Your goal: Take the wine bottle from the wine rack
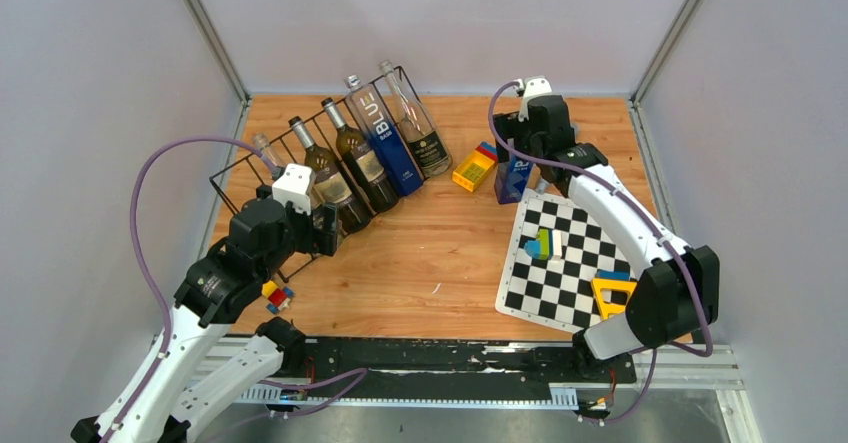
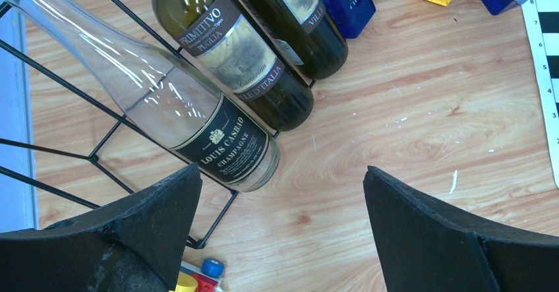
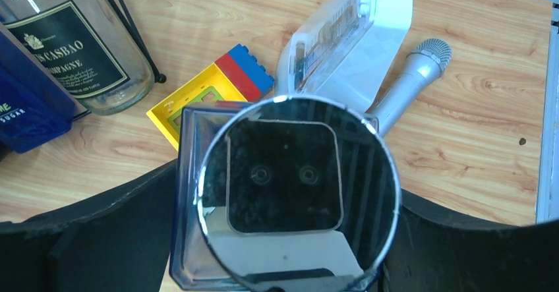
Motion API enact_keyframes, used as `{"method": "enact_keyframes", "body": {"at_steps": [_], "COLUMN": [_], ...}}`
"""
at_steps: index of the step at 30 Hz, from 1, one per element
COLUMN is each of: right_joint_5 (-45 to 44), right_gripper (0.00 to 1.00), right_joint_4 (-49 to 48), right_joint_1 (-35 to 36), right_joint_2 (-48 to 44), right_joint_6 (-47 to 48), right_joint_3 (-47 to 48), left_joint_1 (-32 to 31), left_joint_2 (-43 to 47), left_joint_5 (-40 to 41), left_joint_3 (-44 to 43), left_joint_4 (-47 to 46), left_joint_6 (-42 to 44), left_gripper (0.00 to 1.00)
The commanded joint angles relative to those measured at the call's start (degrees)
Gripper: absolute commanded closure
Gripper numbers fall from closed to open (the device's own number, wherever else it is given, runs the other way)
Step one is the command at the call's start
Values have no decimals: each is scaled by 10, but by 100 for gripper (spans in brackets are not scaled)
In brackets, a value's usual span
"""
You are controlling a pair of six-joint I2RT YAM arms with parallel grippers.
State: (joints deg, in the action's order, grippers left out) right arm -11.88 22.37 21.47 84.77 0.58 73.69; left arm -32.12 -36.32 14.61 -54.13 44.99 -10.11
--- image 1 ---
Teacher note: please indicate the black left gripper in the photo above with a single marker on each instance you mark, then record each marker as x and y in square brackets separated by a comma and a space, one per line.
[319, 238]

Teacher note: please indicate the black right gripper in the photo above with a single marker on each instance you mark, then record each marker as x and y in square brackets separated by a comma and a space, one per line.
[511, 126]

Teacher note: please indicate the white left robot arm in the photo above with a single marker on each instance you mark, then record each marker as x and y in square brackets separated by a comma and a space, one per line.
[158, 404]

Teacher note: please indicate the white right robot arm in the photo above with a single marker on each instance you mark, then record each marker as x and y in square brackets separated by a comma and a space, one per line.
[677, 288]

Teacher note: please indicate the olive green wine bottle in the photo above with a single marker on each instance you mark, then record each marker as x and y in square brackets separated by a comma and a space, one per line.
[331, 182]

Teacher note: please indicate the dark green wine bottle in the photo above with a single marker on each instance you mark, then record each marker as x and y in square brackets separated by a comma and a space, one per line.
[361, 161]

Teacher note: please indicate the clear champagne bottle near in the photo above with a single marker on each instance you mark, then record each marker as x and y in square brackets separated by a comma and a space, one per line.
[269, 154]

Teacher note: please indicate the blue square bottle on rack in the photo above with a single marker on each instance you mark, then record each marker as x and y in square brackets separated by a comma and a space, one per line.
[374, 119]

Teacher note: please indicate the yellow red toy car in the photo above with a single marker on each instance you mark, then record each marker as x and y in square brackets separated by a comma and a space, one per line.
[278, 297]

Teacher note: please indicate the yellow red blue block house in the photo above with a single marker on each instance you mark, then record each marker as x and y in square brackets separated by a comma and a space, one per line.
[474, 169]

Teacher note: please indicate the green white blue block stack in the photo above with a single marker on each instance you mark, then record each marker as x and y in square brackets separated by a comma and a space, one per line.
[548, 245]

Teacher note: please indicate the black white chessboard mat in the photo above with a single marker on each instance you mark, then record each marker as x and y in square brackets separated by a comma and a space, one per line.
[556, 294]

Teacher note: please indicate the yellow arch blue block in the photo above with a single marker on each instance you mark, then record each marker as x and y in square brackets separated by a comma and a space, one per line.
[612, 291]

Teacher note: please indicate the black wire wine rack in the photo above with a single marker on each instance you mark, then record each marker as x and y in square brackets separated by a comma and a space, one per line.
[320, 127]

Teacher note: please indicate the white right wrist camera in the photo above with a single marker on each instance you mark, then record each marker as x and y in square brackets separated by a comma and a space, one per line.
[528, 89]

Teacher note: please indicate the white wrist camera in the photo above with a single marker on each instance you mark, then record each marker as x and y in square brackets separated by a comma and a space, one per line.
[528, 89]
[294, 186]

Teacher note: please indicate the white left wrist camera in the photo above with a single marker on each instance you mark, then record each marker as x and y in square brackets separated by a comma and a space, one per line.
[294, 186]

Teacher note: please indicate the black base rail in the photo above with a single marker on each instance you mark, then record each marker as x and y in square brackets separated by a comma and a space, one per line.
[439, 373]

